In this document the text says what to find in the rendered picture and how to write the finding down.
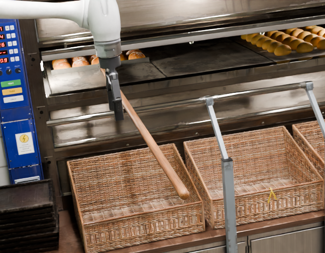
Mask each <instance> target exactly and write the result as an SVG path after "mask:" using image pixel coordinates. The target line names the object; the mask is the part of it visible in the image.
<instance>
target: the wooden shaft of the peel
mask: <svg viewBox="0 0 325 253"><path fill-rule="evenodd" d="M101 71H102V73H103V75H104V76H105V69H102V68H101ZM120 91H121V90H120ZM121 97H122V105H123V107H124V108H125V110H126V112H127V113H128V115H129V116H130V118H131V120H132V121H133V123H134V124H135V126H136V128H137V129H138V131H139V133H140V134H141V136H142V137H143V139H144V141H145V142H146V144H147V145H148V147H149V149H150V150H151V152H152V153H153V155H154V157H155V158H156V160H157V162H158V163H159V165H160V166H161V168H162V170H163V171H164V173H165V174H166V176H167V178H168V179H169V181H170V182H171V184H172V186H173V187H174V189H175V191H176V192H177V194H178V195H179V197H180V198H181V199H182V200H187V199H188V198H189V192H188V190H187V189H186V187H185V186H184V184H183V183H182V181H181V180H180V178H179V177H178V175H177V174H176V172H175V171H174V169H173V168H172V166H171V165H170V163H169V162H168V160H167V159H166V157H165V156H164V154H163V153H162V151H161V150H160V148H159V147H158V145H157V144H156V142H155V141H154V139H153V138H152V136H151V135H150V133H149V132H148V130H147V129H146V127H145V126H144V124H143V123H142V121H141V120H140V118H139V117H138V115H137V114H136V112H135V111H134V109H133V108H132V106H131V105H130V103H129V102H128V100H127V99H126V97H125V96H124V94H123V93H122V91H121Z"/></svg>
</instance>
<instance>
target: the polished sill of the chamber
mask: <svg viewBox="0 0 325 253"><path fill-rule="evenodd" d="M320 65H325V55H319V56H312V57H305V58H298V59H291V60H284V61H277V62H270V63H263V64H256V65H249V66H242V67H235V68H228V69H221V70H214V71H207V72H199V73H192V74H185V75H178V76H171V77H164V78H157V79H150V80H143V81H136V82H129V83H122V84H119V86H120V90H121V91H122V93H123V94H127V93H134V92H141V91H148V90H155V89H162V88H169V87H175V86H183V85H190V84H196V83H203V82H210V81H217V80H224V79H231V78H237V77H244V76H251V75H258V74H265V73H272V72H278V71H285V70H292V69H299V68H306V67H313V66H320ZM100 97H107V88H106V86H101V87H94V88H87V89H80V90H73V91H66V92H59V93H52V94H46V100H47V105H52V104H59V103H66V102H73V101H80V100H86V99H93V98H100Z"/></svg>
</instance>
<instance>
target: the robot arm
mask: <svg viewBox="0 0 325 253"><path fill-rule="evenodd" d="M0 19H64V20H70V21H74V22H76V23H77V24H78V25H79V27H80V28H84V29H88V30H90V31H91V33H92V35H93V39H94V46H95V50H96V55H97V56H98V57H99V58H98V60H99V67H100V68H102V69H105V78H106V88H107V96H108V101H109V109H110V110H114V113H115V121H120V120H124V114H123V106H122V97H121V91H120V86H119V80H118V73H117V71H116V70H115V68H116V67H119V66H121V58H120V54H121V53H122V49H121V40H120V31H121V21H120V13H119V8H118V4H117V2H116V0H81V1H80V2H78V3H75V4H62V3H44V2H27V1H12V0H0Z"/></svg>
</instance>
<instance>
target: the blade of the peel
mask: <svg viewBox="0 0 325 253"><path fill-rule="evenodd" d="M144 55H145V54H144ZM70 59H71V58H69V59H68V60H69V62H70ZM145 62H150V60H149V57H148V56H147V55H145V58H138V59H130V60H123V61H121V66H123V65H131V64H138V63H145ZM48 64H49V68H50V71H51V75H57V74H64V73H72V72H79V71H86V70H94V69H98V64H93V65H91V64H90V65H86V66H78V67H72V65H71V63H70V65H71V68H64V69H56V70H54V68H53V65H52V61H48Z"/></svg>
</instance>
